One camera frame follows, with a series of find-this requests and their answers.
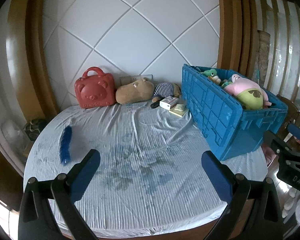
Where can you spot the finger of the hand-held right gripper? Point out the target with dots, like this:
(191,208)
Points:
(277,142)
(299,133)

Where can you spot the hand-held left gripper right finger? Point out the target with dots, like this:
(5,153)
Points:
(216,177)

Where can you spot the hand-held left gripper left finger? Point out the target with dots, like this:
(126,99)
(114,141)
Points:
(86,173)

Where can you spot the yellow box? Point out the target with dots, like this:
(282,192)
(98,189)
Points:
(176,112)

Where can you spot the small yellowish packet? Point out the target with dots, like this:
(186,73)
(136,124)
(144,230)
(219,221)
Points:
(179,108)

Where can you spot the wooden chair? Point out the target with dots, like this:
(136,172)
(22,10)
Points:
(291,110)

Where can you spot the pair of white slippers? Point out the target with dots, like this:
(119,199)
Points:
(293,203)

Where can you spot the blue feather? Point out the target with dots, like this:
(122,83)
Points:
(65,146)

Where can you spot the light blue striped bed sheet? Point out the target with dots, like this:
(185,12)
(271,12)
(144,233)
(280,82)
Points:
(140,155)

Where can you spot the pink starfish plush toy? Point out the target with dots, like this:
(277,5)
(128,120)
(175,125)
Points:
(247,92)

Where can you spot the blue plastic crate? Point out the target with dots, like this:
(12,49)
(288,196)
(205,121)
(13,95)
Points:
(215,115)

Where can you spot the dark woven basket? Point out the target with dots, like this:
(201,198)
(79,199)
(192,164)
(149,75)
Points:
(35,128)

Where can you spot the red bear-face plastic bag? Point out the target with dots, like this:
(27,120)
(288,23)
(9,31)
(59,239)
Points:
(95,90)

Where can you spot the white rectangular box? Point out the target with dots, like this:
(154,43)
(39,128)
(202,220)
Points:
(168,102)

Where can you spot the black stick-shaped object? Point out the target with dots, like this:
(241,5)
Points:
(155,104)

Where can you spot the green dinosaur plush toy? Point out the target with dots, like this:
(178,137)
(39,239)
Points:
(210,73)

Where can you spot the brown plush toy striped shirt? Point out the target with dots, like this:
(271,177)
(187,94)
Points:
(137,91)

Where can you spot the white padded headboard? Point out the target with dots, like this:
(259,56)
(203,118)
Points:
(130,35)

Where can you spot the white wall socket panel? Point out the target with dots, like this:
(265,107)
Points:
(130,79)

